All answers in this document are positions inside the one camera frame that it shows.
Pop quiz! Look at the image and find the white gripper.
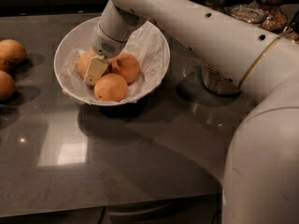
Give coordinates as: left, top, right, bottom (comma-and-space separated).
83, 21, 127, 86

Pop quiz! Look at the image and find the orange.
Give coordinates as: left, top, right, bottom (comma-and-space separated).
0, 39, 26, 64
0, 59, 9, 73
94, 74, 128, 102
110, 52, 140, 83
0, 71, 15, 100
77, 50, 96, 77

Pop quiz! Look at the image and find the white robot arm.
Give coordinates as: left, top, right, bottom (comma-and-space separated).
92, 0, 299, 224

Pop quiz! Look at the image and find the orange front in bowl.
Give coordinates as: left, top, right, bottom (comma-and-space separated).
94, 74, 128, 102

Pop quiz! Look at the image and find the white bowl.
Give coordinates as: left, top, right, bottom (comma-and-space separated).
53, 16, 171, 106

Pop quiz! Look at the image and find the white paper liner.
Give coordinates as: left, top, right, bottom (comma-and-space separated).
59, 21, 165, 105

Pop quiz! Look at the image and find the orange on table top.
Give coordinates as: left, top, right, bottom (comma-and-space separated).
0, 39, 26, 64

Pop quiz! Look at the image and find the orange on table bottom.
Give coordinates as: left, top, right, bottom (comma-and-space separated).
0, 71, 15, 100

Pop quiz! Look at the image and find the front glass cereal jar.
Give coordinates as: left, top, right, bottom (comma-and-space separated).
201, 4, 268, 97

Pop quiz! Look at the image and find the rear right glass jar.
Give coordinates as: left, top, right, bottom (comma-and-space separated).
250, 0, 288, 34

